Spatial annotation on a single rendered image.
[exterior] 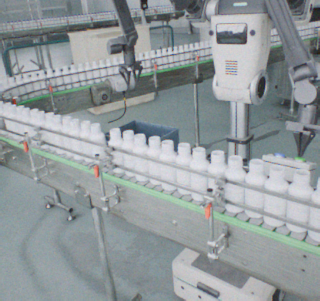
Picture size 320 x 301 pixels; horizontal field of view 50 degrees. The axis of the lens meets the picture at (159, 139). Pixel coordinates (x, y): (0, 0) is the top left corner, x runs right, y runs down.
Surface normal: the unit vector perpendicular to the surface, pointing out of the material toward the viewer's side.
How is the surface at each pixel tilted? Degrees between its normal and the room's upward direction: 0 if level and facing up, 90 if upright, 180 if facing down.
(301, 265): 90
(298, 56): 98
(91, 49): 90
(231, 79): 90
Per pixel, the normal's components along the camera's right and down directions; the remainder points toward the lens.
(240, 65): -0.62, 0.35
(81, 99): 0.55, 0.28
